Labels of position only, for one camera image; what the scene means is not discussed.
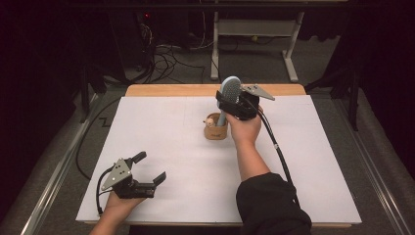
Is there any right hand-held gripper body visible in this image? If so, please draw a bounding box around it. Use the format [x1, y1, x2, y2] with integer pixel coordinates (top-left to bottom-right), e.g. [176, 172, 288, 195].
[218, 83, 276, 121]

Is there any light blue hairbrush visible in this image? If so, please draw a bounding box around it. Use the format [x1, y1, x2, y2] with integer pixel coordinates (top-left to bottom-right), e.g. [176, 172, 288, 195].
[215, 75, 243, 128]

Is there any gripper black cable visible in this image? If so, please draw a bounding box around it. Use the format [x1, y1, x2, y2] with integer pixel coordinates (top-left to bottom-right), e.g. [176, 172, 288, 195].
[95, 165, 115, 216]
[243, 97, 301, 209]

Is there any person's right hand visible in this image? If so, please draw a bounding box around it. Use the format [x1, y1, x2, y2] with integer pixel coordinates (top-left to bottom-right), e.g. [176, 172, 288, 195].
[225, 105, 264, 147]

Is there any white table board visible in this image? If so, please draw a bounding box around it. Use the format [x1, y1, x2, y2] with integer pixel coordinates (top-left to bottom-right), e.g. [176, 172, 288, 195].
[75, 95, 363, 225]

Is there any tangle of floor cables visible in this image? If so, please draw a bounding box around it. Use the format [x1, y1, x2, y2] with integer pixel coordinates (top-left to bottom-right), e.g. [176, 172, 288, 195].
[129, 22, 208, 85]

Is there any person's left hand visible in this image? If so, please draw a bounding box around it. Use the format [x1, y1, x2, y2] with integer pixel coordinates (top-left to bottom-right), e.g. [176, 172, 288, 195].
[103, 192, 147, 225]

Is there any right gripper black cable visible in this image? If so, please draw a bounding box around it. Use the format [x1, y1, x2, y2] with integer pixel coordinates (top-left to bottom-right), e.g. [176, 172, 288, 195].
[243, 97, 301, 209]

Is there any wooden holder cup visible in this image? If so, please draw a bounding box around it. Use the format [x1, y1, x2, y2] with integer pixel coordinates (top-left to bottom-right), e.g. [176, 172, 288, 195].
[204, 112, 230, 141]

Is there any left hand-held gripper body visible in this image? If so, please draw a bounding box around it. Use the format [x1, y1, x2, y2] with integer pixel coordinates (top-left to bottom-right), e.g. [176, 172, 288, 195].
[100, 158, 158, 200]

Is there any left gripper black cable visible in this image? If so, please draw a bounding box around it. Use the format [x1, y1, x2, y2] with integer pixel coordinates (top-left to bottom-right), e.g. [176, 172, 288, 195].
[95, 165, 115, 216]

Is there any white metal desk frame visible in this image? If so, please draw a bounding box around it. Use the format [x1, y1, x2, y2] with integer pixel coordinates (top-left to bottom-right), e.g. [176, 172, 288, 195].
[209, 11, 306, 83]

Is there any long black floor cable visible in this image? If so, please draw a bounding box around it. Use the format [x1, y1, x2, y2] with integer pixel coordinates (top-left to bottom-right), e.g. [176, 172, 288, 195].
[74, 97, 122, 181]

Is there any black stand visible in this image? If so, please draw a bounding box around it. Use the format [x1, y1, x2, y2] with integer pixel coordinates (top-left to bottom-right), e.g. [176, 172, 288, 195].
[78, 63, 108, 124]
[304, 61, 360, 132]

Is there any dark computer tower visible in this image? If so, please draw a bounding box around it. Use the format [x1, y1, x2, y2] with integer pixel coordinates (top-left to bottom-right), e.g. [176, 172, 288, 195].
[110, 9, 155, 71]

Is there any metal floor rail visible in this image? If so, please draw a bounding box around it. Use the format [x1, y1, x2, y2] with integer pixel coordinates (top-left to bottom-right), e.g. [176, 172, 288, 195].
[332, 97, 415, 235]
[20, 93, 100, 235]

